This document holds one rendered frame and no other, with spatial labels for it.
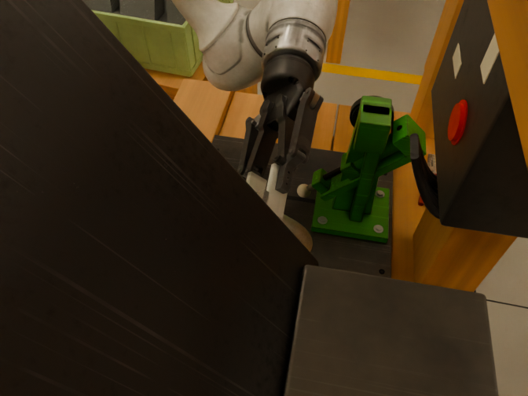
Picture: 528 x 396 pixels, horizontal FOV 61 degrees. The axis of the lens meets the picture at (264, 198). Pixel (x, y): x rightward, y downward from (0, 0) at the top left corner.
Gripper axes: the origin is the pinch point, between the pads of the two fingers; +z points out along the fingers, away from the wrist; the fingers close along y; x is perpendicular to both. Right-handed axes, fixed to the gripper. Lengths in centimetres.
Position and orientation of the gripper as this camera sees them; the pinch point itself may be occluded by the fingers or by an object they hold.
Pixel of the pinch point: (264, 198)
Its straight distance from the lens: 56.6
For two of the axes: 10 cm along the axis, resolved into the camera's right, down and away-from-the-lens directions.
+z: -1.9, 9.0, -3.9
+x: 7.3, 3.9, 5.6
